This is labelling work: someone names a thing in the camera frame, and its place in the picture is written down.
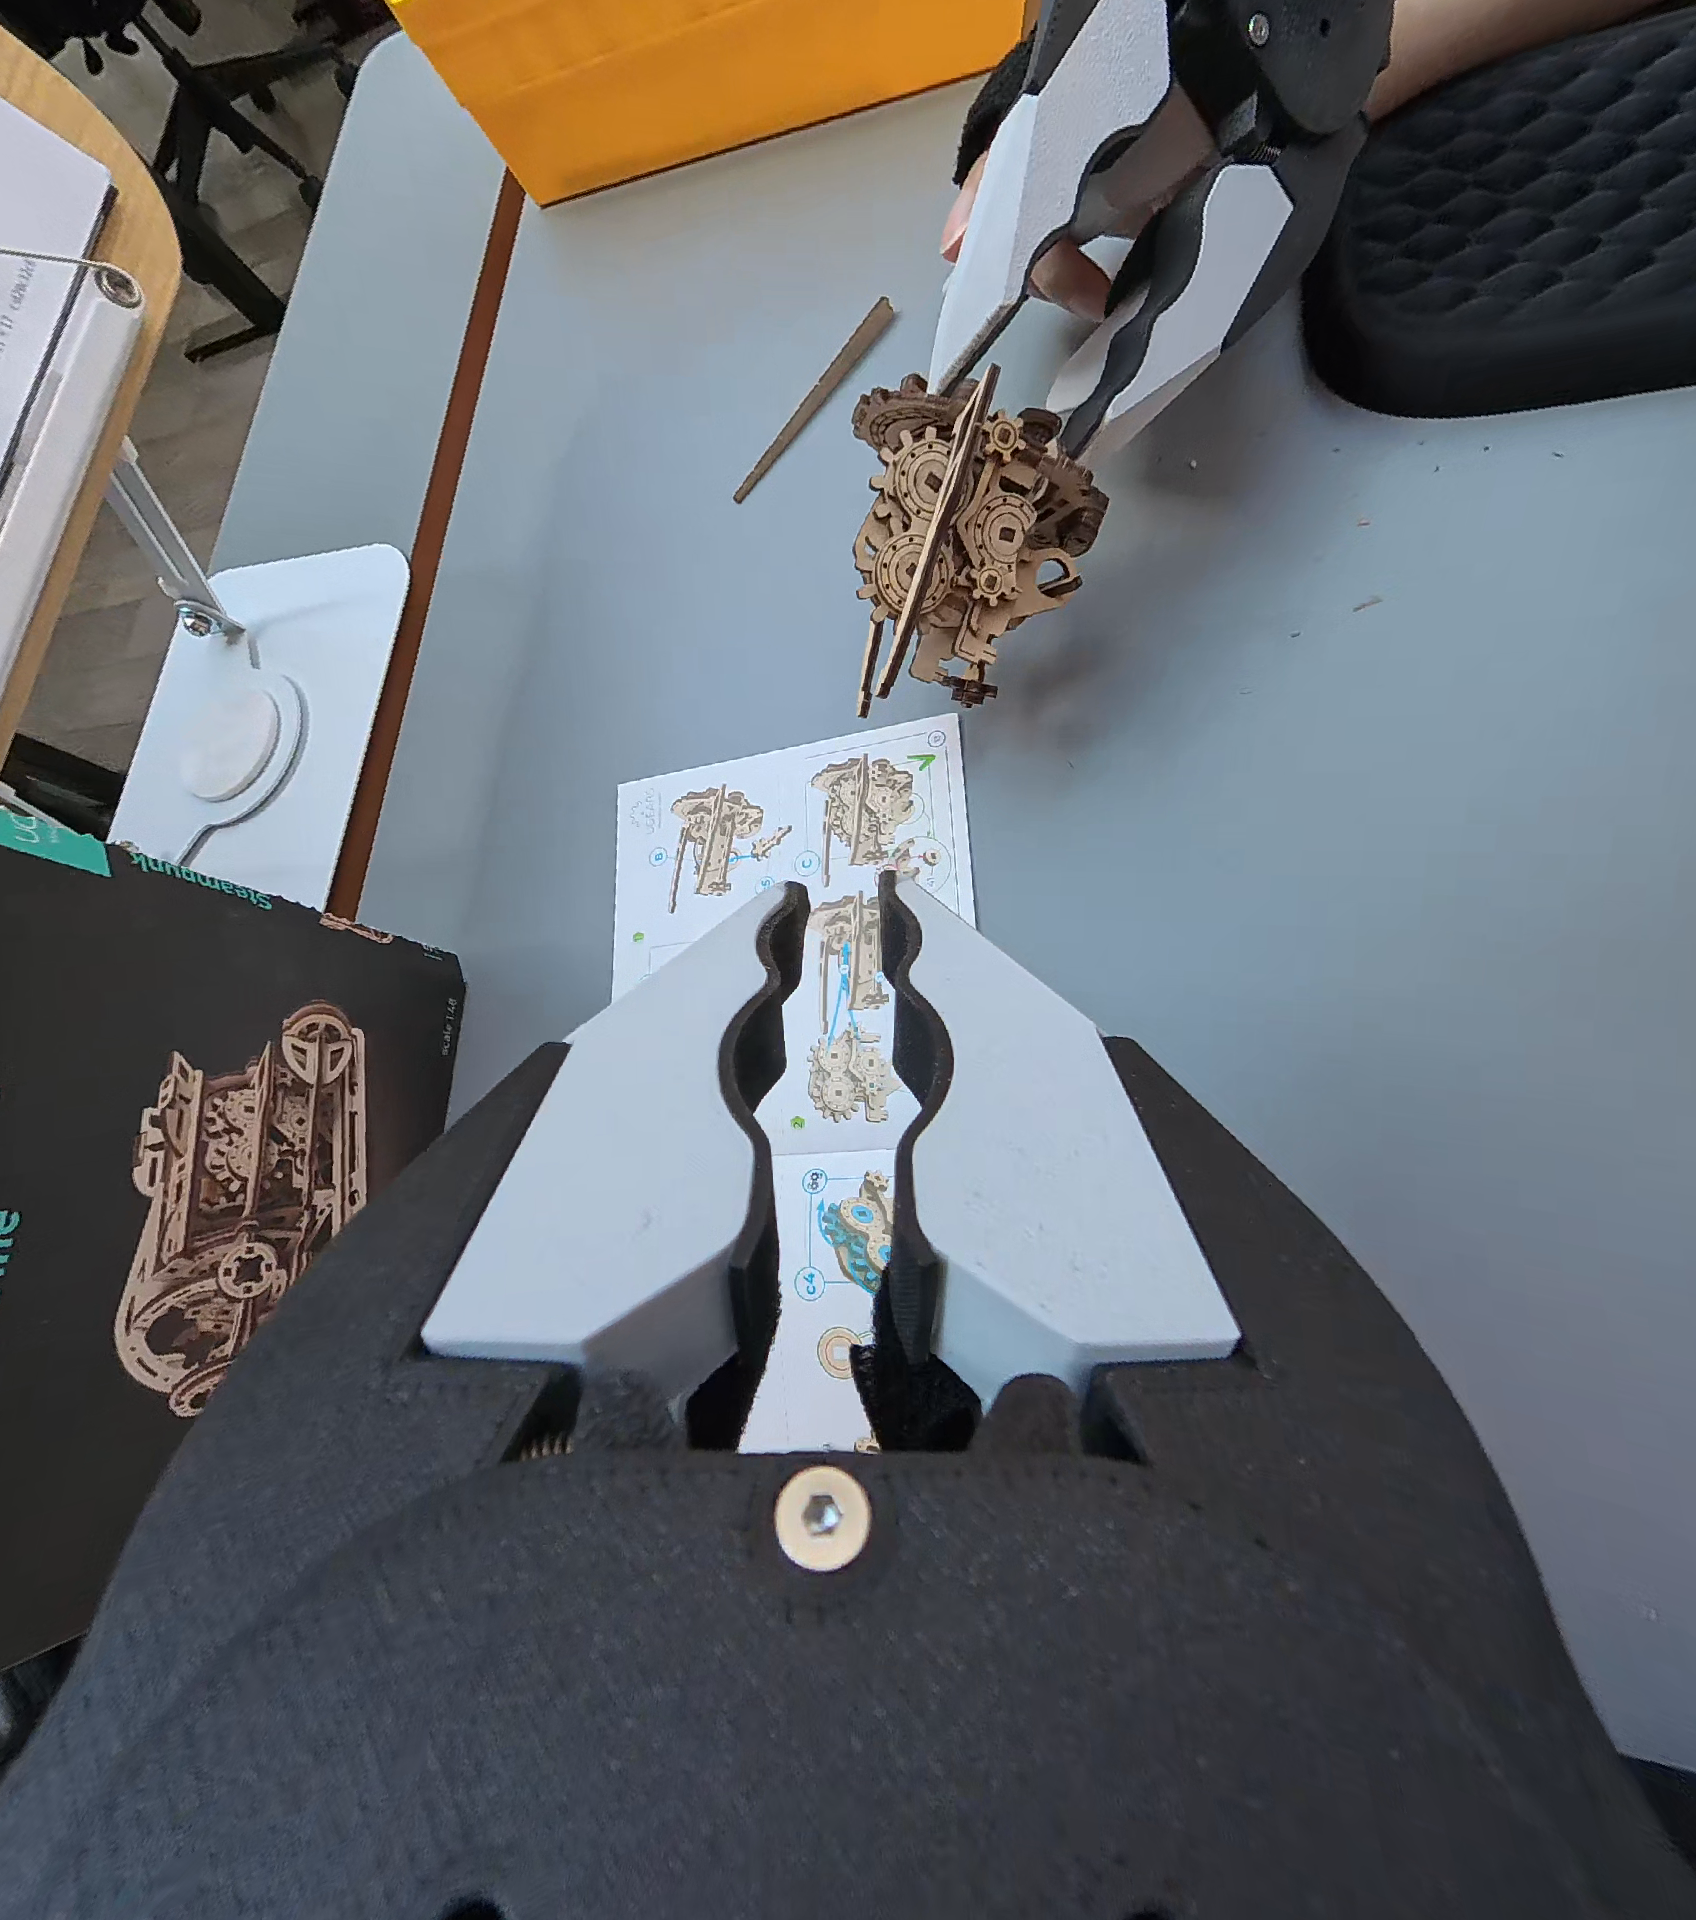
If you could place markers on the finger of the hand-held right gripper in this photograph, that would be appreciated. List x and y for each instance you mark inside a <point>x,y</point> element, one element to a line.
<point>1008,225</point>
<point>1229,254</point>

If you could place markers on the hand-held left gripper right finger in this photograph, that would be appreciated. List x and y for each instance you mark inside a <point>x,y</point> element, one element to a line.
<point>1057,1168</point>

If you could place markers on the black wrist rest pad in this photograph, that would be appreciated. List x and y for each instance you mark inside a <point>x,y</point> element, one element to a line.
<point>1569,225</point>

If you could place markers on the black puzzle kit box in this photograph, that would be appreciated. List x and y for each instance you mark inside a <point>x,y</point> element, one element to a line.
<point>69,1125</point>

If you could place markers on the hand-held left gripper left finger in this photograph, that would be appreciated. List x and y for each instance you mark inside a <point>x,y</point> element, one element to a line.
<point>610,1168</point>

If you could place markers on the black office chair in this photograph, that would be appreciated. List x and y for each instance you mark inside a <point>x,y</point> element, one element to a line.
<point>212,104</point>

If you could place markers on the wooden gear submarine model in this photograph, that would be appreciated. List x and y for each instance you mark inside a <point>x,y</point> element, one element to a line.
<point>968,524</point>

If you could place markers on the person's right hand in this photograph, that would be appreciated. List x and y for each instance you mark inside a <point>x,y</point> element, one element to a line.
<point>1074,278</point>

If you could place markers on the thin wooden stick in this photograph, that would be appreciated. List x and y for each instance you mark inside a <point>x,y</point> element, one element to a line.
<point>816,400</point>

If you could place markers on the white assembly instruction booklet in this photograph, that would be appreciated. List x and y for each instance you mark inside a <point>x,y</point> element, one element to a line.
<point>790,826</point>

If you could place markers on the yellow plastic bin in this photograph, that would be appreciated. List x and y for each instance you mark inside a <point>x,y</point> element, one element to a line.
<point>714,90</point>

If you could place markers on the instruction sheet on stand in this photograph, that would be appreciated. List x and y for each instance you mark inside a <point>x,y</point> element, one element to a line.
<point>135,302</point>

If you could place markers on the white metal stand base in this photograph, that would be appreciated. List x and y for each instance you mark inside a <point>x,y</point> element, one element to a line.
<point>278,720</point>

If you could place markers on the grey desk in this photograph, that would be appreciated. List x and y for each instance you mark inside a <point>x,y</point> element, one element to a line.
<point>1390,899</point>

